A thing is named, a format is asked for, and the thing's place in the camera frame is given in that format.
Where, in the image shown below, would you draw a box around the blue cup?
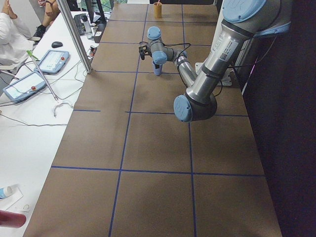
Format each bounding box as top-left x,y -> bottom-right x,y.
152,61 -> 162,76

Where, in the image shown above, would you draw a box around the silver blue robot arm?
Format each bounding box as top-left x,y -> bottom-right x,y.
139,0 -> 293,122

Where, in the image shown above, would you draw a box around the yellow cup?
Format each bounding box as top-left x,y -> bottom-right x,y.
154,2 -> 162,19

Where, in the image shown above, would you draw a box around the black keyboard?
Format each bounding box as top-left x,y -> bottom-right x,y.
74,13 -> 87,36

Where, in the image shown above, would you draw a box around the upper teach pendant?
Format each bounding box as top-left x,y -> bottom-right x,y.
38,50 -> 70,75

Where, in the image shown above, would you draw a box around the teach pendant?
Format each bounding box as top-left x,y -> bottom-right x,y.
38,50 -> 70,75
3,72 -> 46,102

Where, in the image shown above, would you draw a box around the clear water bottle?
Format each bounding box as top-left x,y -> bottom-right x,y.
81,15 -> 93,40

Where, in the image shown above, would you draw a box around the black computer mouse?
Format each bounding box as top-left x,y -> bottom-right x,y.
51,41 -> 63,48

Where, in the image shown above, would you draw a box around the lower teach pendant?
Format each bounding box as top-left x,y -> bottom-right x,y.
3,72 -> 46,102

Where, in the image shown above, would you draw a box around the metal grabber stick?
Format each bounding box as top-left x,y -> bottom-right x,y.
27,50 -> 59,101

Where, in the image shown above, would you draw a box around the seated person legs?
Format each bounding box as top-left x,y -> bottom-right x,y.
33,0 -> 60,38

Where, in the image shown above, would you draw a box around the person in white shirt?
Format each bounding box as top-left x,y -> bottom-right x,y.
0,0 -> 35,74

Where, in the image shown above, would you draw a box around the white blue tube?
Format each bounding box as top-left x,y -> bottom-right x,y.
0,186 -> 13,199

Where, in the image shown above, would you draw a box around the white paper sheet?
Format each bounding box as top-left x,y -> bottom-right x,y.
0,184 -> 24,210

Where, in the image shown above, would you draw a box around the red cylinder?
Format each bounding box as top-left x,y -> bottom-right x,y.
0,210 -> 26,228

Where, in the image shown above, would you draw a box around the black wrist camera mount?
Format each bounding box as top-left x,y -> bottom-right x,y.
138,44 -> 152,60

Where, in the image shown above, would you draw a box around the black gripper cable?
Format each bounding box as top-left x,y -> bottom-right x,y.
162,42 -> 192,50

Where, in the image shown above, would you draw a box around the aluminium frame post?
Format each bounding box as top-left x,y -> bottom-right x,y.
57,0 -> 92,74

